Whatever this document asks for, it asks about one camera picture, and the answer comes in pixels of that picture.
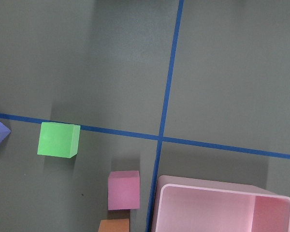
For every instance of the magenta foam block near tray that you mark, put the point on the magenta foam block near tray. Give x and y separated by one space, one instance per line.
123 190

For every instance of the green foam block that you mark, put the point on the green foam block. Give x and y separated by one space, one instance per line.
58 140

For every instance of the pink plastic tray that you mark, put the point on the pink plastic tray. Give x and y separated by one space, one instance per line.
195 205

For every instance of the orange foam block near tray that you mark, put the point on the orange foam block near tray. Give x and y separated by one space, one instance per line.
114 225

